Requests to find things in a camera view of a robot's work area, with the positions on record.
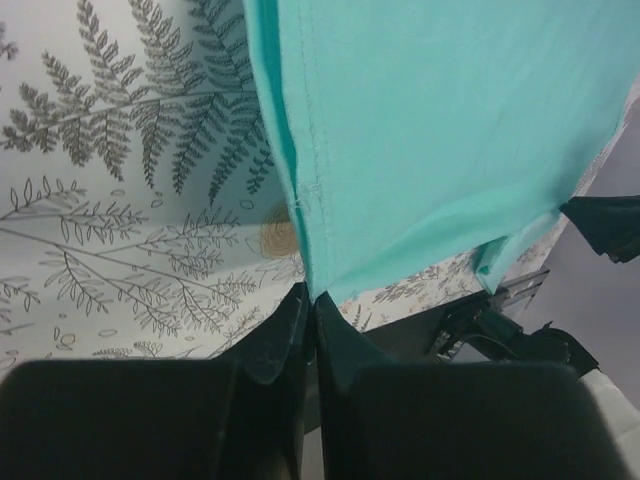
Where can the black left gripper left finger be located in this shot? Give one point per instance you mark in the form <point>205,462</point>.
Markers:
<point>236,416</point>

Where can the teal t shirt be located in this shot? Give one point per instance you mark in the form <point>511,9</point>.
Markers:
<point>406,132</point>

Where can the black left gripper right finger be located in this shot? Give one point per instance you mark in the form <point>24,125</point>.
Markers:
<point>385,419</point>

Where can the aluminium frame rail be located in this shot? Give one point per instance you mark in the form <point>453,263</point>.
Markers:
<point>520,291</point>

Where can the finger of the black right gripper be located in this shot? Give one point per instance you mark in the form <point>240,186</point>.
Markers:
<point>609,224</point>

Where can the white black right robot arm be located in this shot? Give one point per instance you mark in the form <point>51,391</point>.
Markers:
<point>478,322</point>

